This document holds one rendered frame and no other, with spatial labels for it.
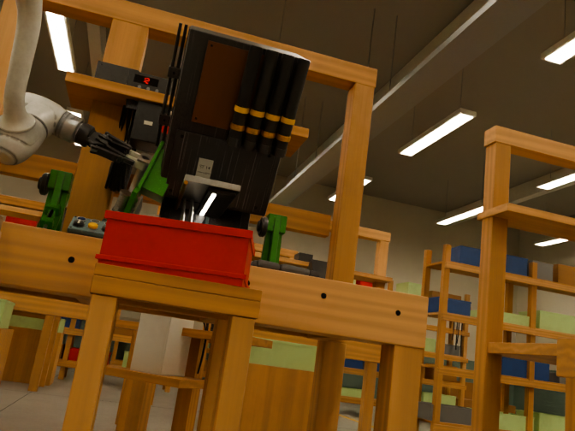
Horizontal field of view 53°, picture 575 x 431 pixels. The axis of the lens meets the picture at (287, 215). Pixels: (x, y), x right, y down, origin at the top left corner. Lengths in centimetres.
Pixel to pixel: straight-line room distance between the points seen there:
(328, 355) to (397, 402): 61
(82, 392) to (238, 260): 39
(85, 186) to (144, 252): 98
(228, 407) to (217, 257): 30
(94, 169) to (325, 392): 118
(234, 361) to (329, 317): 47
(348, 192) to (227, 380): 131
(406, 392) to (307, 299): 38
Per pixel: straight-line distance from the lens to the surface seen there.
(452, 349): 1027
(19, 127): 183
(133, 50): 237
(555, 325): 758
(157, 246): 123
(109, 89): 217
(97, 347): 118
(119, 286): 118
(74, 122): 195
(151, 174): 182
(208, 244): 121
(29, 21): 181
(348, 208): 233
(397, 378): 168
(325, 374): 224
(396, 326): 168
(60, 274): 152
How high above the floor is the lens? 66
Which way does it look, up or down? 14 degrees up
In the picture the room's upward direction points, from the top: 8 degrees clockwise
